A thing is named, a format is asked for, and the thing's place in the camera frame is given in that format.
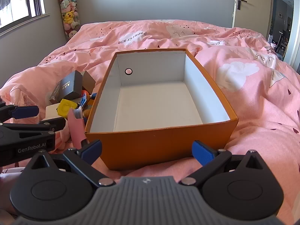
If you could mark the clear tube of plush toys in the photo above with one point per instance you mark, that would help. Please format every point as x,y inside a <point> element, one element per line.
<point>69,16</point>

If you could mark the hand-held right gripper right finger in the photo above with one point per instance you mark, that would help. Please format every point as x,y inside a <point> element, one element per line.
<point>202,152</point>

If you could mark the orange cardboard box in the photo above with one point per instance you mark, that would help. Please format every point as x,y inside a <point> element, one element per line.
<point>164,145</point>

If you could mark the pink wallet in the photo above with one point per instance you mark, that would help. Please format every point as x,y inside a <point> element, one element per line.
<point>76,129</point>

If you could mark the large black box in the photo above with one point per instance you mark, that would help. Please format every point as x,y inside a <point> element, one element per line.
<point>70,84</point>

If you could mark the blue tag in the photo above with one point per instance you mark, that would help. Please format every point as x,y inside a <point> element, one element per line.
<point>83,100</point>

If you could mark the white box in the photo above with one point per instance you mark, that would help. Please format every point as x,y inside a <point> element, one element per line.
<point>51,112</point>

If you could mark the pink printed duvet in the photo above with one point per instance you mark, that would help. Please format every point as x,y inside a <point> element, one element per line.
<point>257,98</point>

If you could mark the window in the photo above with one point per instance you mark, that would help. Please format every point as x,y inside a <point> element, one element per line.
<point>16,2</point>

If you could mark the grey door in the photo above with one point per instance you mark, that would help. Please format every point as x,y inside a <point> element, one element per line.
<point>254,7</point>

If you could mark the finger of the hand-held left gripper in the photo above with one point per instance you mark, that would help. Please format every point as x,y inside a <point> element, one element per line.
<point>24,112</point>
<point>55,123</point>

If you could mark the penguin plush toy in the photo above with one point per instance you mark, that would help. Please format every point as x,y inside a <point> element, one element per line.
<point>89,109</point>

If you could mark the yellow tape measure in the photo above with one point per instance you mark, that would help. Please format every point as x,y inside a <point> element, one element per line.
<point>65,106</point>

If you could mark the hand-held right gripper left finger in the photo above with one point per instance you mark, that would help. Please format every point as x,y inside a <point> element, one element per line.
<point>91,149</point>

